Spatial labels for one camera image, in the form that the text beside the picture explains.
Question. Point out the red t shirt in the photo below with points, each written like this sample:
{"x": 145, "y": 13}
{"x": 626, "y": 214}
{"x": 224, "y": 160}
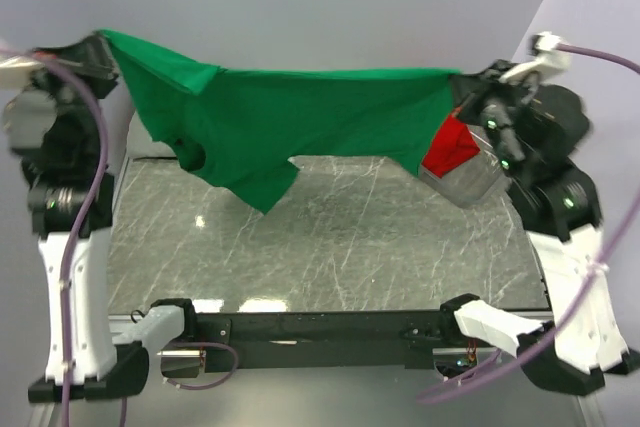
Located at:
{"x": 452, "y": 146}

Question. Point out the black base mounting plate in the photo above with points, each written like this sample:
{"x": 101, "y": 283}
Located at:
{"x": 323, "y": 339}

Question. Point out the clear plastic bin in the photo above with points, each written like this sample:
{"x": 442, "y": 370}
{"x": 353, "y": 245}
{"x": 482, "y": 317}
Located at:
{"x": 474, "y": 181}

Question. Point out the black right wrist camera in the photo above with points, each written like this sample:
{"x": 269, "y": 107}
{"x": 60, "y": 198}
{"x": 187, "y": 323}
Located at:
{"x": 548, "y": 60}

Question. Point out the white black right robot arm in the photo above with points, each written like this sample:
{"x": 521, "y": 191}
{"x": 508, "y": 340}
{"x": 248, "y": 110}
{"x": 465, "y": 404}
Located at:
{"x": 533, "y": 129}

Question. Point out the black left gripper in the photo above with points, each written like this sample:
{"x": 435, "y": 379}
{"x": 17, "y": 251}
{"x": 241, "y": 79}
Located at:
{"x": 89, "y": 57}

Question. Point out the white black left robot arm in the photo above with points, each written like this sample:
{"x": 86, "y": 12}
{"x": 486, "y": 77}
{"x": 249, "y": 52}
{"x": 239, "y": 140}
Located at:
{"x": 55, "y": 126}

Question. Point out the green t shirt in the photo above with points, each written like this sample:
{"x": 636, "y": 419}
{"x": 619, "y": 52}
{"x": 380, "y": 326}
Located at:
{"x": 241, "y": 129}

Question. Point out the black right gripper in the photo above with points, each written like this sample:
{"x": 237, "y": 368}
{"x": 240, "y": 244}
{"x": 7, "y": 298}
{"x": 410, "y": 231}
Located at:
{"x": 468, "y": 89}

